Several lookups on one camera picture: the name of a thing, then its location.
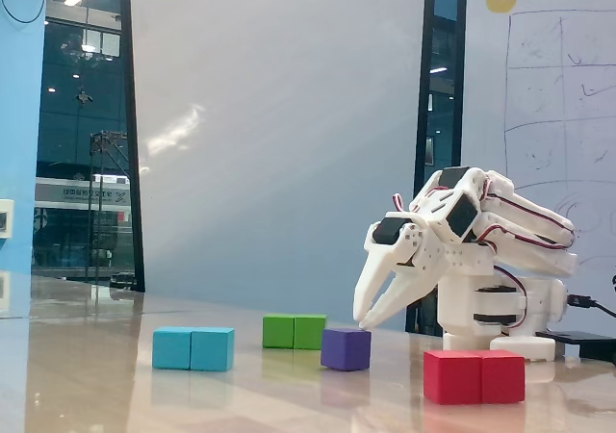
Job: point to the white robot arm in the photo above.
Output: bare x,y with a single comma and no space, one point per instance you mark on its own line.
529,260

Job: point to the red long block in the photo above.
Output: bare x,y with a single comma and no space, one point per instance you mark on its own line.
474,377

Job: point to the slim black frame post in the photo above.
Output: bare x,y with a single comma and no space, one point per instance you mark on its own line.
133,163

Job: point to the green long block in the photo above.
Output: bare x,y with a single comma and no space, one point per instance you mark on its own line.
293,332

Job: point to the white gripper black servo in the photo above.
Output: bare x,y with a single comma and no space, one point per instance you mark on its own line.
385,254

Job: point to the light blue long block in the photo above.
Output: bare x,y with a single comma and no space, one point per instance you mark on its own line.
192,350

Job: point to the black double window frame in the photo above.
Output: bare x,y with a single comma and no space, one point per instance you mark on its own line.
426,67

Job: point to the flat black box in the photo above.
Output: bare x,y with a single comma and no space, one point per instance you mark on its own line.
577,341

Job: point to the small purple cube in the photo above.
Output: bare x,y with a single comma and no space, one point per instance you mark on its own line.
345,351

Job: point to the white wall socket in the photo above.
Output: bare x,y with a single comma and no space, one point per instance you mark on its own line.
6,217

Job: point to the white storefront sign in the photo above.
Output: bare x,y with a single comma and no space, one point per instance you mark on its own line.
82,193

